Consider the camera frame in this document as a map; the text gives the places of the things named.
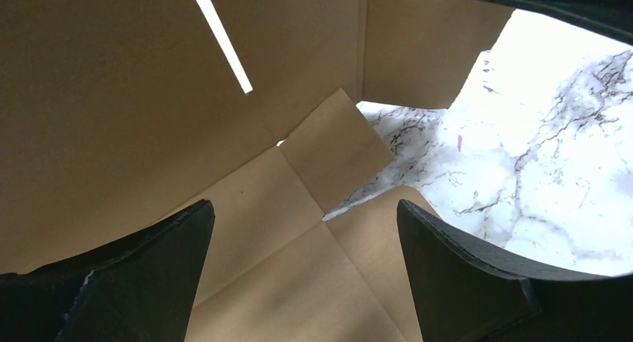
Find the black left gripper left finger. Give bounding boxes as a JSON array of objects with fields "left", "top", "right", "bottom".
[{"left": 1, "top": 199, "right": 215, "bottom": 341}]

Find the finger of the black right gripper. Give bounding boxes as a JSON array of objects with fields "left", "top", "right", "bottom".
[{"left": 477, "top": 0, "right": 632, "bottom": 45}]

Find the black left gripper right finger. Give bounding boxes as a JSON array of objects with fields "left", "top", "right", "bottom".
[{"left": 397, "top": 200, "right": 632, "bottom": 341}]

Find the brown cardboard box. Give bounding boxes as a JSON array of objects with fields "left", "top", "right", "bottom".
[{"left": 1, "top": 0, "right": 512, "bottom": 341}]

